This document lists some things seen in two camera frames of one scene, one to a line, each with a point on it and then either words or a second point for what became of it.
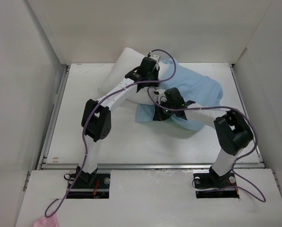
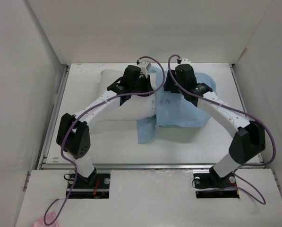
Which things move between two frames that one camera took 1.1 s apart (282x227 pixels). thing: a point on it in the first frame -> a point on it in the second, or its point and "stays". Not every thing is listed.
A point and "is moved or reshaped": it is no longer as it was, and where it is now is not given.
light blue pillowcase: x=204 y=91 is moved or reshaped
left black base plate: x=89 y=186 stays
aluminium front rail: x=147 y=165 stays
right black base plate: x=213 y=186 stays
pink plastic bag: x=51 y=221 stays
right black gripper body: x=163 y=114 -> x=171 y=84
